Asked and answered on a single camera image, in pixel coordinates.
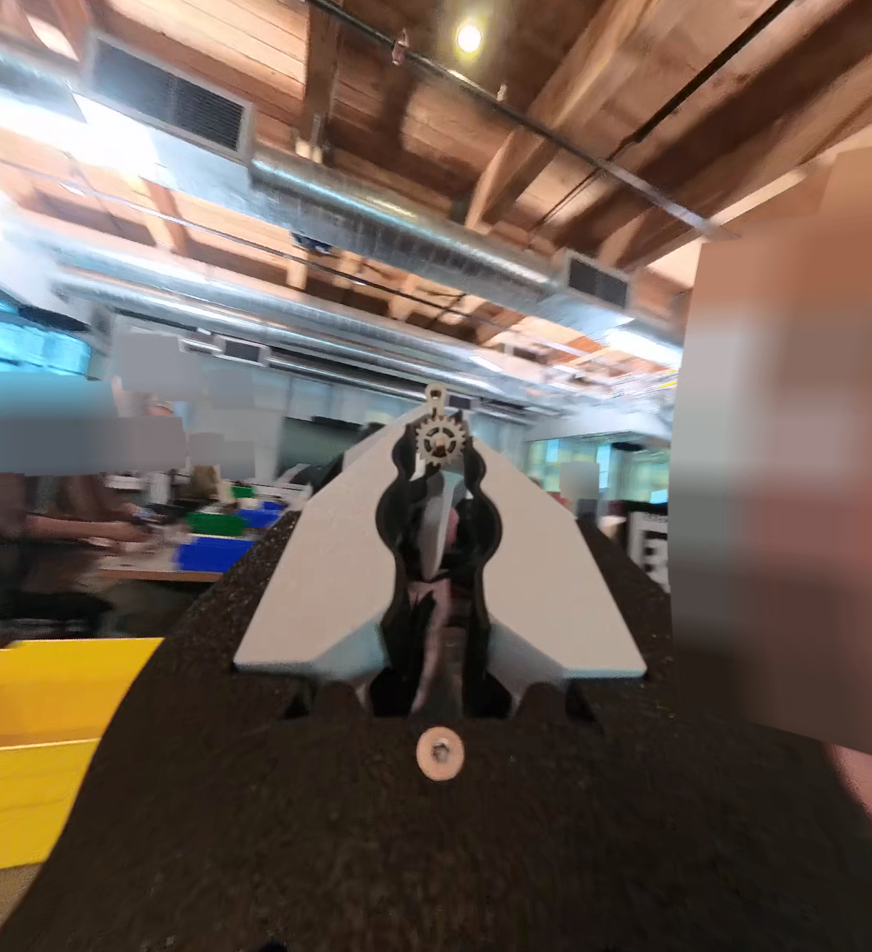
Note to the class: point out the blue plastic bin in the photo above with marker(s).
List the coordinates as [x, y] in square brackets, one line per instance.
[213, 554]
[261, 515]

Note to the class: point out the wooden gear axle assembly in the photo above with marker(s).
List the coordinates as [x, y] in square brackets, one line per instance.
[428, 450]

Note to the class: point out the wall display screen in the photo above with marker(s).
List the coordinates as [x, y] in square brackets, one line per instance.
[324, 446]

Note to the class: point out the silver air duct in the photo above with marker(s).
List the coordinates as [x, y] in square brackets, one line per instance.
[257, 305]
[406, 223]

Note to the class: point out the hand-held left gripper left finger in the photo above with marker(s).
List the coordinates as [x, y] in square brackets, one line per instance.
[324, 587]

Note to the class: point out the yellow plastic bin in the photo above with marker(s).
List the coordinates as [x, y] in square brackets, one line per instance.
[34, 781]

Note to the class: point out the air duct vent grille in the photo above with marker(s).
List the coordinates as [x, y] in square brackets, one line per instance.
[598, 282]

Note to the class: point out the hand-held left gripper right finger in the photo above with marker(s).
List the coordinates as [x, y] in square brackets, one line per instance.
[555, 595]

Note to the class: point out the black and white marker board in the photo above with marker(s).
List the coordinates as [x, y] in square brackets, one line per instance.
[651, 543]

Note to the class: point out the round ceiling light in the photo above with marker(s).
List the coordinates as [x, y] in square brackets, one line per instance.
[468, 37]

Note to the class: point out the large duct vent grille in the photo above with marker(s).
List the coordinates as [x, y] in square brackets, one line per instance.
[168, 100]

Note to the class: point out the person's right hand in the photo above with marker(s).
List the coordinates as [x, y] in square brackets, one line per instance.
[428, 632]

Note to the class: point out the small green plastic bin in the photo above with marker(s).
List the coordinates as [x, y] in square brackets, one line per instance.
[216, 522]

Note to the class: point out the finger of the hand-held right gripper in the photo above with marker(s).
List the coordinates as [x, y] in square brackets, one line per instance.
[434, 520]

